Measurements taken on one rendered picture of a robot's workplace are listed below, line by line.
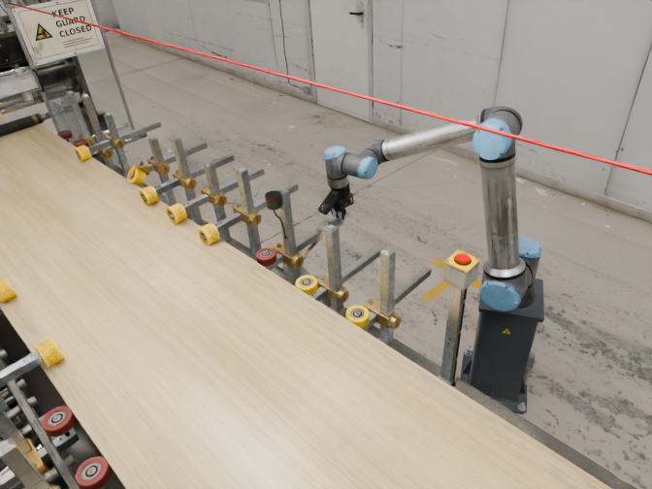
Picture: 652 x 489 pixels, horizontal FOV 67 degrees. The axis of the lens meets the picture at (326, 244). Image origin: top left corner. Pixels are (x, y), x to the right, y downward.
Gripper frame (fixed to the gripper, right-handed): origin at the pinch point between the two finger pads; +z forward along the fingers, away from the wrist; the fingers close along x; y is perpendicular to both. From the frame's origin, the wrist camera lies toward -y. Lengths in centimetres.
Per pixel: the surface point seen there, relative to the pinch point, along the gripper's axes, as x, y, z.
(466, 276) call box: -84, -33, -39
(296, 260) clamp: -9.0, -33.3, -5.1
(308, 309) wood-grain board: -36, -52, -10
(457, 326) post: -82, -32, -17
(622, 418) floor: -124, 50, 86
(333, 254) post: -31.2, -32.8, -19.2
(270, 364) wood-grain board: -45, -76, -11
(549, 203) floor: -17, 205, 92
